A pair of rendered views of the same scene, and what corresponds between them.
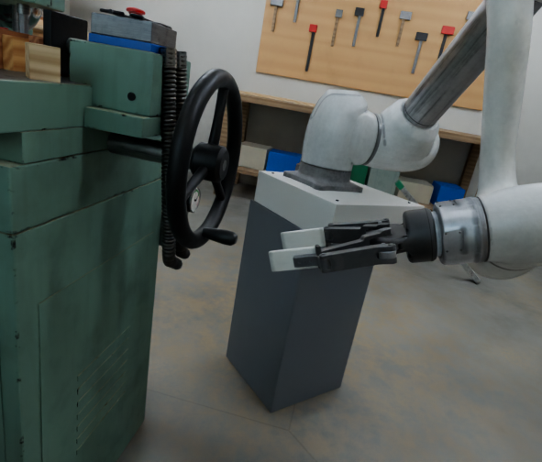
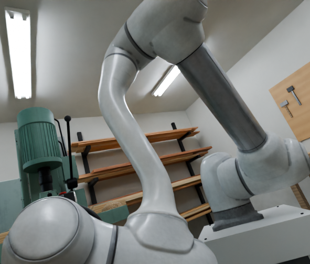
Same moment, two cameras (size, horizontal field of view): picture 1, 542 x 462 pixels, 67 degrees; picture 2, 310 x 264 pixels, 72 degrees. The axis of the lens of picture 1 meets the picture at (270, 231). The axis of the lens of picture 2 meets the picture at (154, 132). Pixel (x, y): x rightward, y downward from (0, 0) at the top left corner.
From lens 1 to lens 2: 0.84 m
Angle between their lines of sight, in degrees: 60
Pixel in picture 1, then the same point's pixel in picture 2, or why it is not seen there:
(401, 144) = (252, 169)
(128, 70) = not seen: hidden behind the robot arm
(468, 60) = (211, 104)
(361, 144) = (230, 184)
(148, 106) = not seen: hidden behind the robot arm
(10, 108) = not seen: outside the picture
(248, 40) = (283, 130)
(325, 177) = (221, 218)
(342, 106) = (204, 167)
